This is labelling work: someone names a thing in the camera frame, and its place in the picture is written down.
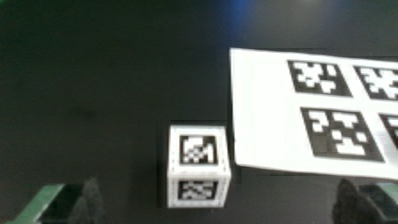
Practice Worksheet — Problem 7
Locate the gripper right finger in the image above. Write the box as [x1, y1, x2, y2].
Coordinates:
[333, 178, 398, 224]

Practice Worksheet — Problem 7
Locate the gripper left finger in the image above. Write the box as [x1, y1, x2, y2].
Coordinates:
[6, 178, 107, 224]

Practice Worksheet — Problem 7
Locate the white tagged cube nut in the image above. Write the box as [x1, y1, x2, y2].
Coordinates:
[168, 125, 232, 208]

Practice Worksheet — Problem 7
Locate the white marker base plate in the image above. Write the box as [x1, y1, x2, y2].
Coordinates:
[230, 48, 398, 180]

